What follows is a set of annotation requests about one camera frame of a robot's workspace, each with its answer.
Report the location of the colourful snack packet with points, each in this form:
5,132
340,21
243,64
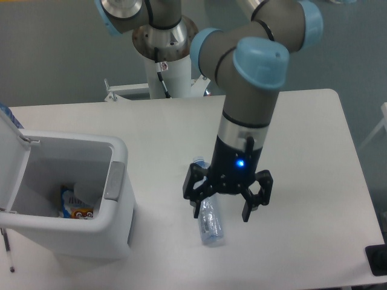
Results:
73,208

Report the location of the blue patterned object behind lid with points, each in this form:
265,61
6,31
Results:
11,116

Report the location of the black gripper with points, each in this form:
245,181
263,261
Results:
229,168

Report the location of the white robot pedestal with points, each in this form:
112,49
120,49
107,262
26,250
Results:
169,75

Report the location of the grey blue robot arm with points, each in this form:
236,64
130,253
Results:
250,65

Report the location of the white frame at right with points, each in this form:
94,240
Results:
381,125

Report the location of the white trash can lid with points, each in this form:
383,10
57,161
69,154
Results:
15,152

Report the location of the black pen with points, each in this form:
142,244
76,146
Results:
8,250

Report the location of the clear plastic bag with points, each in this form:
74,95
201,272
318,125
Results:
88,192

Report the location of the black device at edge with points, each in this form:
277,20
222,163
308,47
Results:
376,255

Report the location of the white trash can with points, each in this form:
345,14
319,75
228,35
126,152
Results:
65,159

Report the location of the clear plastic water bottle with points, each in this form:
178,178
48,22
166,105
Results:
209,222

